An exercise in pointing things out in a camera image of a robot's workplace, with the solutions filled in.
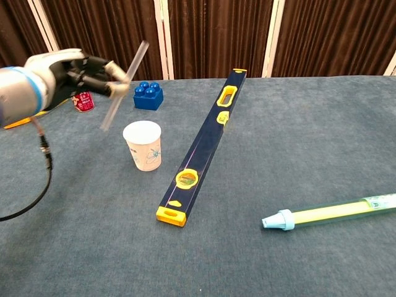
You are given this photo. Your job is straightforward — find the blue felt table cloth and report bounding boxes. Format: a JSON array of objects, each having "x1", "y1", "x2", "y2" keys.
[{"x1": 0, "y1": 75, "x2": 396, "y2": 297}]

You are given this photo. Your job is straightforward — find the white paper cup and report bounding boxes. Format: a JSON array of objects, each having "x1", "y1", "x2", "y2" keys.
[{"x1": 123, "y1": 120, "x2": 163, "y2": 172}]

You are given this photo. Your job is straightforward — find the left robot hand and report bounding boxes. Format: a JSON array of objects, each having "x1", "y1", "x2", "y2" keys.
[{"x1": 24, "y1": 48, "x2": 130, "y2": 112}]

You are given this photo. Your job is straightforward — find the red drink can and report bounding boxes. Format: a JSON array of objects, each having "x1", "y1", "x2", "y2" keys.
[{"x1": 71, "y1": 91, "x2": 95, "y2": 113}]

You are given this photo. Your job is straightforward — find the transparent straw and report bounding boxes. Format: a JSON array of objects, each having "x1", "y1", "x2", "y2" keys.
[{"x1": 100, "y1": 40, "x2": 150, "y2": 132}]

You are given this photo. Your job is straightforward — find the teal yellow toy water pump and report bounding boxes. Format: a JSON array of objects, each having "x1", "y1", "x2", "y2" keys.
[{"x1": 261, "y1": 193, "x2": 396, "y2": 231}]

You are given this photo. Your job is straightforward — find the white frame post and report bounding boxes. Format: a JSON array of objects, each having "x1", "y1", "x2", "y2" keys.
[
  {"x1": 261, "y1": 0, "x2": 286, "y2": 78},
  {"x1": 153, "y1": 0, "x2": 174, "y2": 80},
  {"x1": 27, "y1": 0, "x2": 60, "y2": 53},
  {"x1": 383, "y1": 54, "x2": 396, "y2": 77}
]

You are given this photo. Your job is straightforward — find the blue toy building brick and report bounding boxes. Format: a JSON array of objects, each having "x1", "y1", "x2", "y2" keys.
[{"x1": 133, "y1": 80, "x2": 164, "y2": 111}]

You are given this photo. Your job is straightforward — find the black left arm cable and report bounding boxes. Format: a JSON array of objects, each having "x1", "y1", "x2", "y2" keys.
[{"x1": 0, "y1": 117, "x2": 53, "y2": 222}]

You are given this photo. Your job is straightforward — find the blue yellow spirit level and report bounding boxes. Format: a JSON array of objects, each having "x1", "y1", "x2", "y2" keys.
[{"x1": 156, "y1": 68, "x2": 248, "y2": 228}]

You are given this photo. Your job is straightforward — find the dark brown curtain panel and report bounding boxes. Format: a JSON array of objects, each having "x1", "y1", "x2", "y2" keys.
[
  {"x1": 272, "y1": 0, "x2": 396, "y2": 77},
  {"x1": 41, "y1": 0, "x2": 164, "y2": 81},
  {"x1": 0, "y1": 0, "x2": 49, "y2": 69},
  {"x1": 168, "y1": 0, "x2": 275, "y2": 80}
]

